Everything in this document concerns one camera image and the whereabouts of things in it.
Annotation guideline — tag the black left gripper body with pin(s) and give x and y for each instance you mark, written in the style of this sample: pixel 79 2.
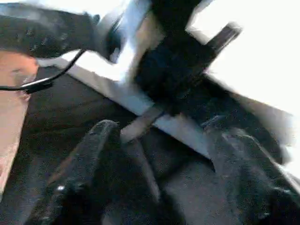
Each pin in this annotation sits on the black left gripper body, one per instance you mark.
pixel 173 65

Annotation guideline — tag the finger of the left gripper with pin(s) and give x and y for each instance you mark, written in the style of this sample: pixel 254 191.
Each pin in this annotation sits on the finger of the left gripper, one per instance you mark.
pixel 140 124
pixel 229 117

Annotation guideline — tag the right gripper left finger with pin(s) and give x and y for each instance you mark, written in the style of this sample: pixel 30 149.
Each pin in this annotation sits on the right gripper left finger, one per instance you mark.
pixel 79 183

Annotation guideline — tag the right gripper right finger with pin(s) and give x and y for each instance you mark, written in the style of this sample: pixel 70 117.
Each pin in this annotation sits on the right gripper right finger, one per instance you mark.
pixel 258 183

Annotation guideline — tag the white plastic table top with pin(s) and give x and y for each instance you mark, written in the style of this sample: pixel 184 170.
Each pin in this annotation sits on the white plastic table top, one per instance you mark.
pixel 262 56

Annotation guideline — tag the black work mat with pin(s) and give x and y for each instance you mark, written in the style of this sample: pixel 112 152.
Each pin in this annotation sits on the black work mat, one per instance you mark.
pixel 178 197

